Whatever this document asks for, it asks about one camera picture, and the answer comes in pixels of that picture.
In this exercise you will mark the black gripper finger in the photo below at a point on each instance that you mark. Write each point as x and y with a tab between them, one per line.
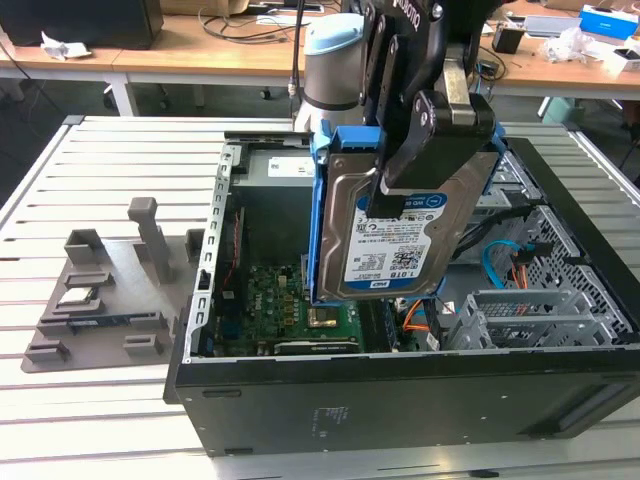
440	150
382	80

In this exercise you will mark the hard disk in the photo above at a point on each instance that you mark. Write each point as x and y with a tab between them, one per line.
390	260

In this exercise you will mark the silver disk bay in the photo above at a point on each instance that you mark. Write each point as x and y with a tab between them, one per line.
500	302

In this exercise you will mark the grey laptop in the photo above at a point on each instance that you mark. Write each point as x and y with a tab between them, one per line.
550	25

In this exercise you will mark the wooden desk white legs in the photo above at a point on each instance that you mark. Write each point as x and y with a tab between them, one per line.
550	77
175	57

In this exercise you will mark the silver power supply unit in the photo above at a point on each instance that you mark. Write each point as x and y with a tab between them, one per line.
280	167

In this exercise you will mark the clear plastic bag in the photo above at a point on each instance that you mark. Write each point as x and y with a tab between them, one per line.
570	45

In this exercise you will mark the silver metal drive cage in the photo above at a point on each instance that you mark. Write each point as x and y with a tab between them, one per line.
565	270

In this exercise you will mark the blue white carton box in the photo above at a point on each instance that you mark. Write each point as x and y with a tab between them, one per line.
607	22

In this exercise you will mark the small white box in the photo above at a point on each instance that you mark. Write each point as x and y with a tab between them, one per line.
620	62

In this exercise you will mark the CPU socket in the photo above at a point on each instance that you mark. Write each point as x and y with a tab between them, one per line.
326	317

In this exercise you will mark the black case fan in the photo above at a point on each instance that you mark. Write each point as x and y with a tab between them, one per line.
235	240

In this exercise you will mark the green motherboard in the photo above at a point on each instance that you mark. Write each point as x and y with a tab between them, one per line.
270	300

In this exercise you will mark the black graphics card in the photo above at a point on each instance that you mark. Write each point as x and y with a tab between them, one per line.
310	347

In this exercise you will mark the open black PC case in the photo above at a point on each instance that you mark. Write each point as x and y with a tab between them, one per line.
350	415

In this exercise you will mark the black computer case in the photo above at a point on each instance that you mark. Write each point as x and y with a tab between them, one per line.
75	20

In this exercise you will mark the crumpled white paper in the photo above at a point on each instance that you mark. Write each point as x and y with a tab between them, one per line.
62	47

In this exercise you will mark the grey parts rack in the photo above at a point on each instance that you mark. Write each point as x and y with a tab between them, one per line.
120	300

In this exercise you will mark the silver CPU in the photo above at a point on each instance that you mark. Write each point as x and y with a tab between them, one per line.
77	296

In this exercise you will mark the blue RAM stick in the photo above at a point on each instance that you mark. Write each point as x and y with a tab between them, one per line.
92	323

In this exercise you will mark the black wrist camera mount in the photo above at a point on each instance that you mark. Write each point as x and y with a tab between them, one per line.
475	20

